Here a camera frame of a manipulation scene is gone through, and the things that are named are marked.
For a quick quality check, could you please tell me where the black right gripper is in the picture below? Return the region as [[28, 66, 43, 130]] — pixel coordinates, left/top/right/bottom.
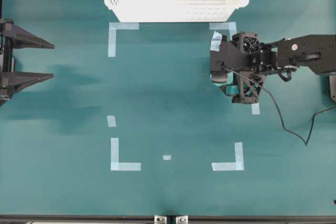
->
[[209, 31, 278, 104]]

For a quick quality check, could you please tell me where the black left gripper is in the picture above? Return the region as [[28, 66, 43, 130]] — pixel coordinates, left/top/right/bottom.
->
[[1, 19, 55, 106]]

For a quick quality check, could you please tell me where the teal tape roll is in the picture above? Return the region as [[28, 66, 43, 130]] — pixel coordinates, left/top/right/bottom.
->
[[213, 73, 239, 97]]

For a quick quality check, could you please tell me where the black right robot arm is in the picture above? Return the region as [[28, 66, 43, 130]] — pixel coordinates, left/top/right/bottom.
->
[[209, 31, 335, 104]]

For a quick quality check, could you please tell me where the top-right tape corner marker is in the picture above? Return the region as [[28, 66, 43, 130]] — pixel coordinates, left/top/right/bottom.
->
[[209, 22, 237, 40]]

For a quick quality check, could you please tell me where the right small tape strip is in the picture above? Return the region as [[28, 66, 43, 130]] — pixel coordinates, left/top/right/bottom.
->
[[251, 103, 260, 115]]

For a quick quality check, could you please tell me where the small tape strip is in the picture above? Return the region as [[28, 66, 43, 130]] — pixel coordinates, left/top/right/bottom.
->
[[107, 115, 117, 127], [251, 103, 260, 115]]

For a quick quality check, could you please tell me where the top-left tape corner marker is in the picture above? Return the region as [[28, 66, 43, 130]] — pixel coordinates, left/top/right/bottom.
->
[[108, 23, 140, 58]]

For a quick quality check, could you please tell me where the bottom-right tape corner marker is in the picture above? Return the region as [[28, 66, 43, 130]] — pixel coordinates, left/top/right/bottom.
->
[[211, 142, 245, 172]]

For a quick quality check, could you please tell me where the left small tape strip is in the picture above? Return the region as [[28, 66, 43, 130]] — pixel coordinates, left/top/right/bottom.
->
[[107, 115, 117, 127]]

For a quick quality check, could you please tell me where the small centre tape square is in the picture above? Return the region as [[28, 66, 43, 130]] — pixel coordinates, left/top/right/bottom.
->
[[163, 155, 172, 161]]

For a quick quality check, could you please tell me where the bottom-left tape corner marker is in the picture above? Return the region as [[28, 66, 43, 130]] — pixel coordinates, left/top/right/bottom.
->
[[110, 137, 141, 172]]

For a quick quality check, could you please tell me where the black cable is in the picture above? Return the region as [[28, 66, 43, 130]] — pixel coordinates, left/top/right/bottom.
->
[[223, 66, 336, 146]]

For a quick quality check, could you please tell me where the right metal table bracket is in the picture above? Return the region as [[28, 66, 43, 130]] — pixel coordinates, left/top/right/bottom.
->
[[175, 216, 188, 224]]

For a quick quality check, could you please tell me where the metal table bracket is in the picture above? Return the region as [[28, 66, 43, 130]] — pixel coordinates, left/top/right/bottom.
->
[[154, 215, 167, 224], [175, 216, 188, 224]]

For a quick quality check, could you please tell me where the left metal table bracket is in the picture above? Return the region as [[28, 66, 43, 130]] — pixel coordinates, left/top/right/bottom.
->
[[154, 215, 167, 224]]

